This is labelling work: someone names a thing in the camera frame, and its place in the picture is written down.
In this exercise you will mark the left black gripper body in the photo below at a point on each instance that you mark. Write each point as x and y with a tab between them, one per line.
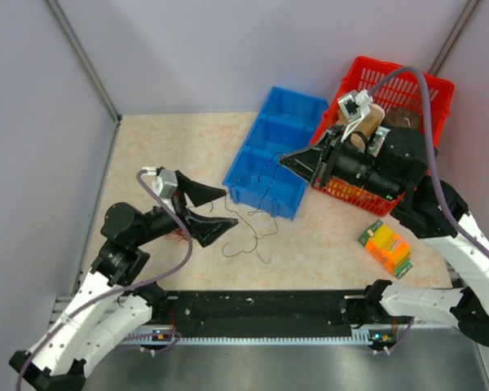
179	204

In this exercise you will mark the upper brown cardboard box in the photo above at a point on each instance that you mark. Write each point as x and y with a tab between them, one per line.
369	124

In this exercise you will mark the red plastic basket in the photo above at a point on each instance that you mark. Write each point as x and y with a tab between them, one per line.
402	91

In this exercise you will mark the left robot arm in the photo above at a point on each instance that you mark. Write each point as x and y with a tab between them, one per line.
111	303

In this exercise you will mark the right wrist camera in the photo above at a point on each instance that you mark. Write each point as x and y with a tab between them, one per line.
355	106

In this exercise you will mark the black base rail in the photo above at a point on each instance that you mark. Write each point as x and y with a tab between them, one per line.
267	313

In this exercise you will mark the white cable duct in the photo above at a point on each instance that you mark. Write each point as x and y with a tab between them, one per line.
155	338

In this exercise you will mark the right aluminium corner post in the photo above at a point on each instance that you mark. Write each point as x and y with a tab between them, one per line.
463	21

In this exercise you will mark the teal tissue pack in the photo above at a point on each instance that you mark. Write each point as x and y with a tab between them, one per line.
377	139

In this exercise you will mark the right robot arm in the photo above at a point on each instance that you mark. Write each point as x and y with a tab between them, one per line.
430	208

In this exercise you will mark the dark brown round item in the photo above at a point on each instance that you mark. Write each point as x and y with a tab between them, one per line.
399	117

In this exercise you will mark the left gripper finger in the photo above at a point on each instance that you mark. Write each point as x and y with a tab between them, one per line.
206	230
198	193

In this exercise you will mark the blue three-compartment bin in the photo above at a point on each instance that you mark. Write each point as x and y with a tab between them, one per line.
285	123

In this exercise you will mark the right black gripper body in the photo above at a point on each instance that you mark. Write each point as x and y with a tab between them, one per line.
328	168

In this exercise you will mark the aluminium corner post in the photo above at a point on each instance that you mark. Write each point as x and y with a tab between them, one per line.
463	21
83	59

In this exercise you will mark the left aluminium corner post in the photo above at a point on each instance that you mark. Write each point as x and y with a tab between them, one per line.
83	59

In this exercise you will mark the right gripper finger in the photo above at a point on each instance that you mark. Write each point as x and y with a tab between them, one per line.
305	163
325	140

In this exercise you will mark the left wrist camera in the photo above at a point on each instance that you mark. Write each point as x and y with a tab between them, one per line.
164	182

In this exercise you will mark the orange yellow sponge pack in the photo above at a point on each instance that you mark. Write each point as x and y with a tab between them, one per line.
388	248

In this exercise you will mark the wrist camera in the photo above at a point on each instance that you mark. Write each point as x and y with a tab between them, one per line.
164	182
355	106

